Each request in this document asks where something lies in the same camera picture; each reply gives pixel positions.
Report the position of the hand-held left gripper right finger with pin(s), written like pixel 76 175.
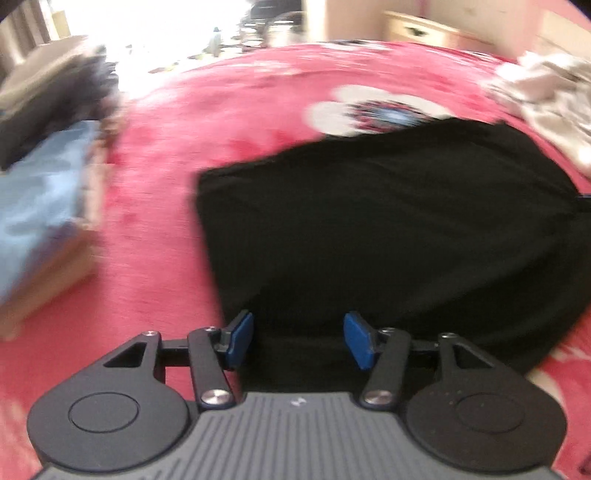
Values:
pixel 358 339

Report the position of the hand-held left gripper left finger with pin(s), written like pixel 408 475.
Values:
pixel 242 337

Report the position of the black t-shirt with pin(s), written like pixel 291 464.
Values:
pixel 392 221

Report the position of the stack of folded clothes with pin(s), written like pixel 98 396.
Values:
pixel 51 106

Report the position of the pink floral blanket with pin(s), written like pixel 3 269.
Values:
pixel 161 207

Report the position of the blue and beige folded stack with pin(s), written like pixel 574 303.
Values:
pixel 37 203

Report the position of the white crumpled garment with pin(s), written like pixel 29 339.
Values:
pixel 549 92

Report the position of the cream nightstand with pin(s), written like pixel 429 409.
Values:
pixel 429 30

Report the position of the black wheelchair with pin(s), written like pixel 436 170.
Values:
pixel 272 21

